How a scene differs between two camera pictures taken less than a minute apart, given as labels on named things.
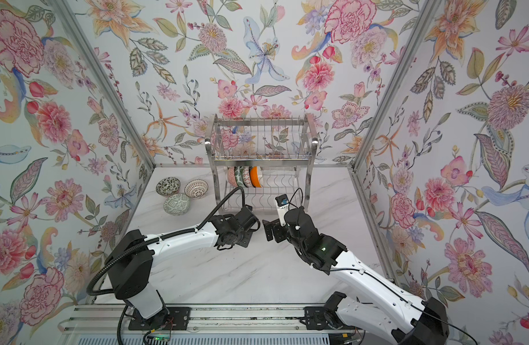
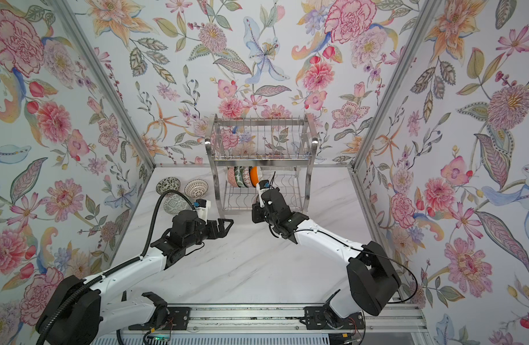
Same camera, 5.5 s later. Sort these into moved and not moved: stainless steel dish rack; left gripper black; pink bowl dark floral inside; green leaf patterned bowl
Moved: left gripper black
Not moved: stainless steel dish rack; green leaf patterned bowl; pink bowl dark floral inside
